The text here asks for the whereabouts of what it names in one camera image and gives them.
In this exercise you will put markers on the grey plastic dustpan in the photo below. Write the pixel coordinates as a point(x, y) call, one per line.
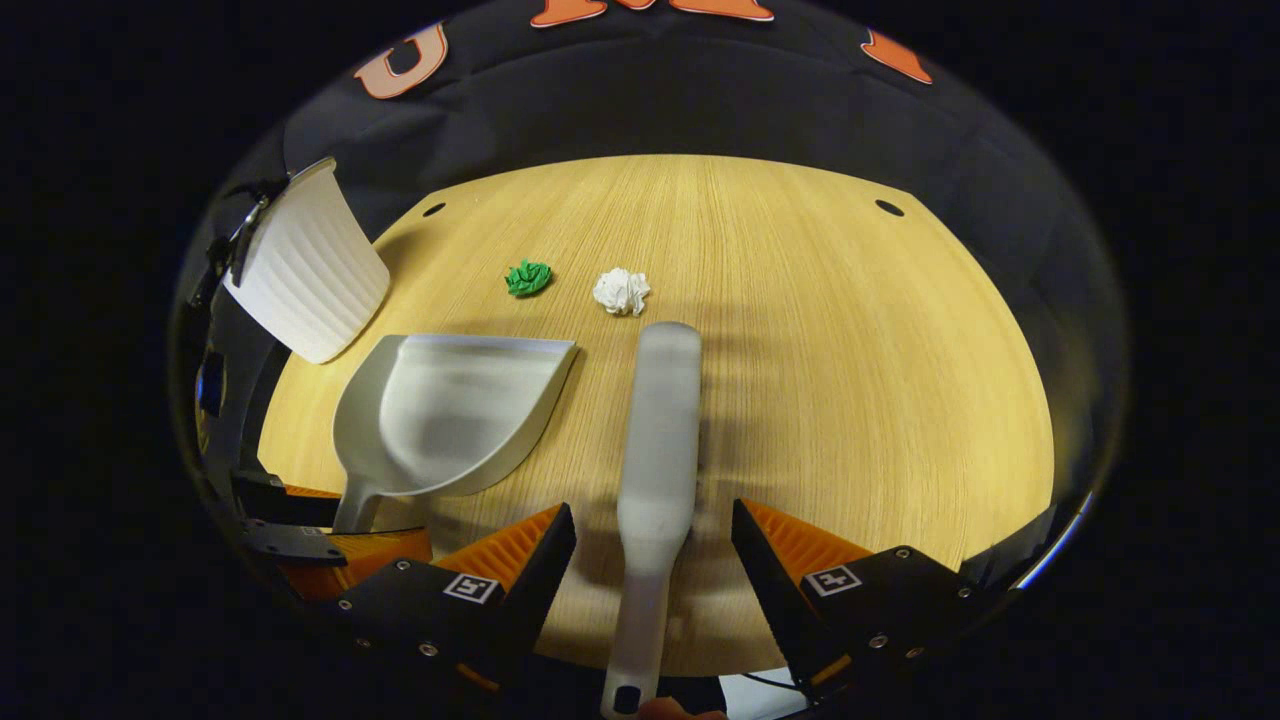
point(450, 420)

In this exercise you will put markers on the small grey broom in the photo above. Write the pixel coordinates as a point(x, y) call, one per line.
point(655, 450)

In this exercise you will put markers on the white ribbed garbage bin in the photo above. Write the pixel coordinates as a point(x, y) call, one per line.
point(310, 280)

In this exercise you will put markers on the white paper ball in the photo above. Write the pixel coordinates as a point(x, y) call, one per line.
point(621, 291)

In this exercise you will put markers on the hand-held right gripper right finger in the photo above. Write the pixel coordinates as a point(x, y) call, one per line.
point(775, 590)

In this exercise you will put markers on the green paper ball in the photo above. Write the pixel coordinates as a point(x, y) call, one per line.
point(528, 278)

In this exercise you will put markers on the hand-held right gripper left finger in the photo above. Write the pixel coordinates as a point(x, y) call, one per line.
point(540, 590)

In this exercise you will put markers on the white flat device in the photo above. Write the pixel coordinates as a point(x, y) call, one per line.
point(750, 702)

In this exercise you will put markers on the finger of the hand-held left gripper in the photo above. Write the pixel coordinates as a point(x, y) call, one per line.
point(280, 505)
point(290, 542)

